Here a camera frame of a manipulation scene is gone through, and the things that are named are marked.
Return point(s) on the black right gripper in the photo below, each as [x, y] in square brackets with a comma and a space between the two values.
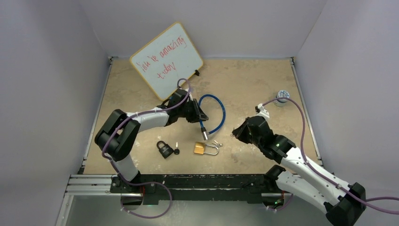
[239, 133]

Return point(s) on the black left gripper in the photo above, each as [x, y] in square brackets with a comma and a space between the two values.
[197, 115]

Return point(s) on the blue cable lock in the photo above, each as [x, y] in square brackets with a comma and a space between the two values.
[204, 132]

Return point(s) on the black-headed key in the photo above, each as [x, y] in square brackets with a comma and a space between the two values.
[176, 150]

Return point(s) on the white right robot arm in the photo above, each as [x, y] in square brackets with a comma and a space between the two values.
[336, 198]

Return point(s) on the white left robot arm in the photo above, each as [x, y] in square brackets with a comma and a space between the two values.
[118, 134]

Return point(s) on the silver key bunch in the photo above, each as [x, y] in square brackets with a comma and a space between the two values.
[217, 144]

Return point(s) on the brass padlock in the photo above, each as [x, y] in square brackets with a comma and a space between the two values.
[200, 148]

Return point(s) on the black padlock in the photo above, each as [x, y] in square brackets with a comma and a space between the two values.
[164, 149]

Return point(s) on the white dry-erase board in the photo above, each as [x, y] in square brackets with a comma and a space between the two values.
[166, 59]

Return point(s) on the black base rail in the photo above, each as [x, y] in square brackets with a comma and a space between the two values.
[250, 188]

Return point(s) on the aluminium frame rail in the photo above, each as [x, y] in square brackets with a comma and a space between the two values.
[89, 185]

